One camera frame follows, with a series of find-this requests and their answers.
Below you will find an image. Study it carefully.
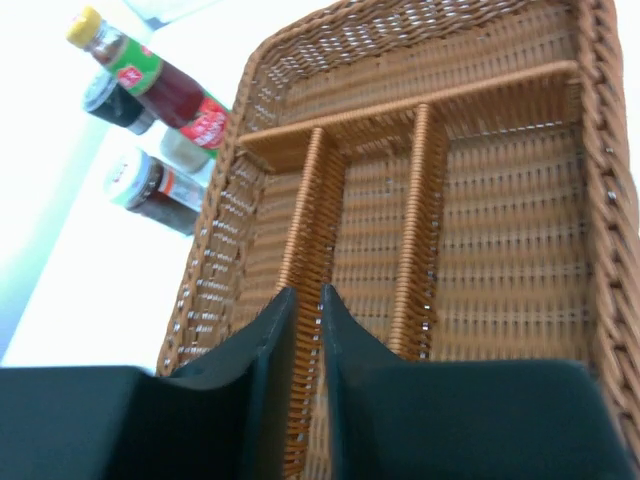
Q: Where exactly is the dark lid spice jar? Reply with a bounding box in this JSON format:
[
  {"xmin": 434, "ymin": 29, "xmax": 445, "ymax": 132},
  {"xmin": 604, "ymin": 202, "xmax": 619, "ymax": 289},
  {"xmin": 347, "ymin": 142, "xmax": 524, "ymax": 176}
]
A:
[{"xmin": 83, "ymin": 72, "xmax": 156, "ymax": 135}]

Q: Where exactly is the yellow cap red sauce bottle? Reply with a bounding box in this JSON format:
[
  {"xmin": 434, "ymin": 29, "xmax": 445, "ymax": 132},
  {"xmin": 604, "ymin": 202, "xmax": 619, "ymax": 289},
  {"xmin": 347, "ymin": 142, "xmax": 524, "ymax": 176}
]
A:
[{"xmin": 66, "ymin": 6, "xmax": 229, "ymax": 153}]

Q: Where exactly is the brown wicker divided basket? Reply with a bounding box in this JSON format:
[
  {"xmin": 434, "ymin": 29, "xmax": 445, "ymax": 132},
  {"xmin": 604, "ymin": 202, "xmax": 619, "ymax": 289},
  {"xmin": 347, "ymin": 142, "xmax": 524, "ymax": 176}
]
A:
[{"xmin": 156, "ymin": 1, "xmax": 639, "ymax": 479}]

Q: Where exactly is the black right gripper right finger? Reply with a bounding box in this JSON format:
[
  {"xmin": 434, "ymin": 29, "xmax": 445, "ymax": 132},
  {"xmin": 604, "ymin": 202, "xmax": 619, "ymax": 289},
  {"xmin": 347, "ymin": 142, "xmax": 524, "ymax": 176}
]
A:
[{"xmin": 322, "ymin": 285, "xmax": 635, "ymax": 479}]

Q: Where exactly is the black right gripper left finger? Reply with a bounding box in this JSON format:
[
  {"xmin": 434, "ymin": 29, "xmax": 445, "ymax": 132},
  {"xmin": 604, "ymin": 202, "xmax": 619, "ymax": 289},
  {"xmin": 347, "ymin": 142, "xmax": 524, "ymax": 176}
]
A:
[{"xmin": 1, "ymin": 287, "xmax": 297, "ymax": 479}]

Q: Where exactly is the small pale spice jar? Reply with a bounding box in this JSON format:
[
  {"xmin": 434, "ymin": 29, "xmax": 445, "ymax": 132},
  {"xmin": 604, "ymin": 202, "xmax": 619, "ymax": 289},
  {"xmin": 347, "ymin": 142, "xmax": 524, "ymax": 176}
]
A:
[{"xmin": 159, "ymin": 128, "xmax": 210, "ymax": 174}]

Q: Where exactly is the white lid pepper jar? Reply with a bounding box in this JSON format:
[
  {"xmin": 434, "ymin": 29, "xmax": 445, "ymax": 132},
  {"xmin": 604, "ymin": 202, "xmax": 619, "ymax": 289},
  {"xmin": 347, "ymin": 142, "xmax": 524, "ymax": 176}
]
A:
[{"xmin": 103, "ymin": 148, "xmax": 205, "ymax": 236}]

